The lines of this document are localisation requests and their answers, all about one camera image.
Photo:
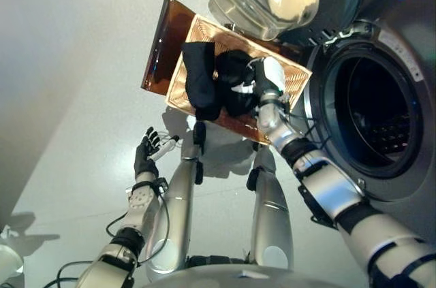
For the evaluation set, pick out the silver right robot leg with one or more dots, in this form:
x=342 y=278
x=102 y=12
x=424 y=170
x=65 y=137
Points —
x=270 y=220

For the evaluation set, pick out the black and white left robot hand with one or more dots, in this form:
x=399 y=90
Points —
x=144 y=165

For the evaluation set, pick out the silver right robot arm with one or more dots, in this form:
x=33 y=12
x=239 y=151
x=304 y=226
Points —
x=340 y=196

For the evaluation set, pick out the black garment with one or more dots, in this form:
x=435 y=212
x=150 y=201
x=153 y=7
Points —
x=235 y=70

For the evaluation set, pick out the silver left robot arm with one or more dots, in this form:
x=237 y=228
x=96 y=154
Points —
x=139 y=206

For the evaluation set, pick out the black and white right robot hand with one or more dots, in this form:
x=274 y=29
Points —
x=272 y=73

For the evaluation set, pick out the dark grey washing machine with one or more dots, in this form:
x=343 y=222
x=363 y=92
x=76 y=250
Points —
x=419 y=172

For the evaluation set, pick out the tan wicker laundry basket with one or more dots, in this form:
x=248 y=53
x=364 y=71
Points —
x=201 y=32

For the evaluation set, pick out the dark navy garment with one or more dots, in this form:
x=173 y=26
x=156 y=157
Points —
x=201 y=87

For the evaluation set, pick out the grey robot torso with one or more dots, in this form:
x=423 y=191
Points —
x=245 y=279

